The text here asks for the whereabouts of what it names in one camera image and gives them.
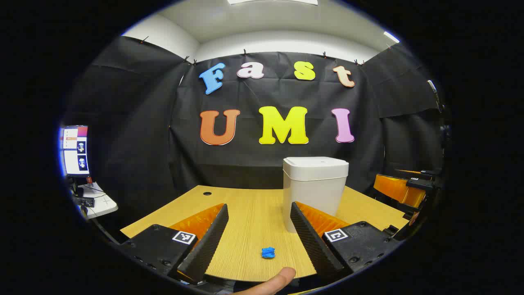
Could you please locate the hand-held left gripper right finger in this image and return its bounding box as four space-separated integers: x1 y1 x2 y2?
290 201 404 283

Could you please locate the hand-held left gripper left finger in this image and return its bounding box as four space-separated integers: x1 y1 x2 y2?
119 203 230 285

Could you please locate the white desktop garbage bin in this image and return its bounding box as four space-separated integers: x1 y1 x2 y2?
282 157 350 233

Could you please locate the wooden desktop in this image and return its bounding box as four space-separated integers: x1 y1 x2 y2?
120 185 410 283

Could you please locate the white side table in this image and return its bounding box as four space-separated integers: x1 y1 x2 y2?
76 182 119 220

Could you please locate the computer monitor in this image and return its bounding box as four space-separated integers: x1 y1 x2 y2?
59 125 90 177

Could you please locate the ceiling light panel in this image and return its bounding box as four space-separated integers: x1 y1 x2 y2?
227 0 318 6

